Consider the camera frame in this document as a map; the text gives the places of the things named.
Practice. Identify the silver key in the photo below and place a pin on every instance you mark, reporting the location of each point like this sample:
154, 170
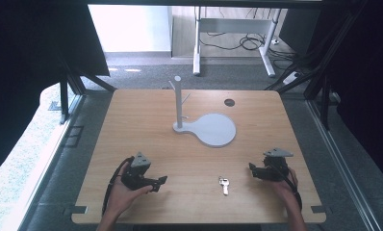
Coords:
224, 185

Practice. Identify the white key stand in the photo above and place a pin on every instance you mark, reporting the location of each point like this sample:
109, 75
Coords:
209, 126

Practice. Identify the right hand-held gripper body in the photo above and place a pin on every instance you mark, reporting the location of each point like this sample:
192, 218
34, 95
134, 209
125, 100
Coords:
274, 166

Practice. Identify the white power strip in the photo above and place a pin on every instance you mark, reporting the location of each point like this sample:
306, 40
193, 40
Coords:
291, 77

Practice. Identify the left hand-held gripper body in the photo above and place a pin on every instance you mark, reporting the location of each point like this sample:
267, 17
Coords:
138, 174

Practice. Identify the person's left hand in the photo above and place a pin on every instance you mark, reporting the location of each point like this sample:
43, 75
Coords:
123, 195

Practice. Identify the black metal stand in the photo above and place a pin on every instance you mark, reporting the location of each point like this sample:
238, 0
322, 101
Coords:
80, 80
321, 73

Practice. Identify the white desk frame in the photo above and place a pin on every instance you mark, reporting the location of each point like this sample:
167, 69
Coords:
234, 35

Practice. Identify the person's right hand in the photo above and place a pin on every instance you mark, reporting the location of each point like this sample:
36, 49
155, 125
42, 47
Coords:
285, 189

